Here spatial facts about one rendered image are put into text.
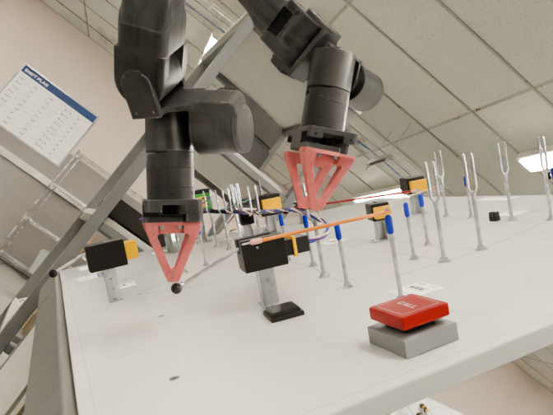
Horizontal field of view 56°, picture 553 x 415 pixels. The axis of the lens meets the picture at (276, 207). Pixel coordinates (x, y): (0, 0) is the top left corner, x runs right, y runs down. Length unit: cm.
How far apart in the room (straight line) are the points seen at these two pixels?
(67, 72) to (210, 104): 789
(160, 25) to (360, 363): 37
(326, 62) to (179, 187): 24
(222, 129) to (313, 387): 30
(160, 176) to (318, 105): 21
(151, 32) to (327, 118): 24
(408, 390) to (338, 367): 7
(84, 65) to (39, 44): 66
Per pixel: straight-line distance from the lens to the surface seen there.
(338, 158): 64
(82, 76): 843
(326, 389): 43
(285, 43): 72
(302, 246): 67
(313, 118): 66
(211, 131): 59
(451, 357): 45
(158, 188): 62
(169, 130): 62
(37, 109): 832
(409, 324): 45
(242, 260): 65
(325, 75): 67
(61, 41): 862
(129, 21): 58
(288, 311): 61
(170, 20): 57
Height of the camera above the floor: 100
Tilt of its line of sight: 13 degrees up
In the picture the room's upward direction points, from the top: 34 degrees clockwise
